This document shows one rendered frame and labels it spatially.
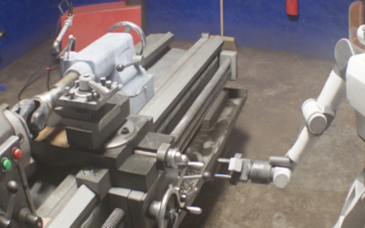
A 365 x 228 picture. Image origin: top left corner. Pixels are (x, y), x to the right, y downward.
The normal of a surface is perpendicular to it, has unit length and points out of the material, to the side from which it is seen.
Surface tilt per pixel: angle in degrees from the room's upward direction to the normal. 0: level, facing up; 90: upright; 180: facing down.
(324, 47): 90
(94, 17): 90
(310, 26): 90
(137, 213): 90
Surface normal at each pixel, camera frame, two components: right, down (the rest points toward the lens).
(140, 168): -0.03, -0.91
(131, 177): -0.31, 0.41
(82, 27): 0.04, 0.42
